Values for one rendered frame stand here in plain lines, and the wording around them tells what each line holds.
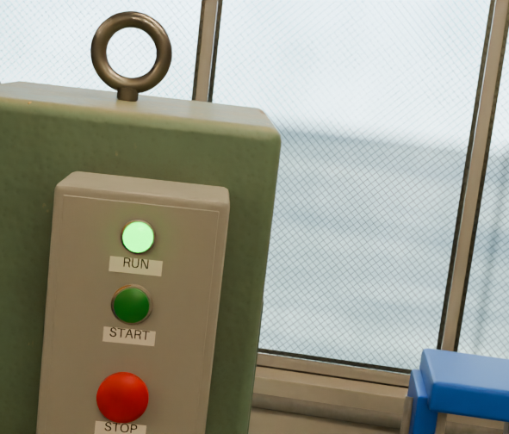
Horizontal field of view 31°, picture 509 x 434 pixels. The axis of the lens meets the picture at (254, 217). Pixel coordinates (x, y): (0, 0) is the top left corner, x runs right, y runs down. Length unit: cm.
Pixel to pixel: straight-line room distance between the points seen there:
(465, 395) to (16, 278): 80
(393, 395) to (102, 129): 157
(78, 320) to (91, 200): 7
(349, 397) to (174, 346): 155
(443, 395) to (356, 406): 81
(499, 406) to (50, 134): 86
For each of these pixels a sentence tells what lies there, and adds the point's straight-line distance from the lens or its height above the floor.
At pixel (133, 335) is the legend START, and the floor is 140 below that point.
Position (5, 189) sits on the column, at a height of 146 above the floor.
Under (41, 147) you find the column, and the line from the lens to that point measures 58.
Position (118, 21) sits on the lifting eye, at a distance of 68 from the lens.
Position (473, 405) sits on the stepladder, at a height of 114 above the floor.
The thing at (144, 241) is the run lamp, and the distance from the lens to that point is 51.
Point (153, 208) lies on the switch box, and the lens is 51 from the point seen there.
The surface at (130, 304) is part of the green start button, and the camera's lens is 52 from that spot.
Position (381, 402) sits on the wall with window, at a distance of 207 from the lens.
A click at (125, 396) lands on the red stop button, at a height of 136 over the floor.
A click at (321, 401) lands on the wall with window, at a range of 207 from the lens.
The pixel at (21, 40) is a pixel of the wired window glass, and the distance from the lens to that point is 214.
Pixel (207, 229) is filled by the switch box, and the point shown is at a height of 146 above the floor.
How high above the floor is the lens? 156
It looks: 10 degrees down
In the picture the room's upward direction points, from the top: 7 degrees clockwise
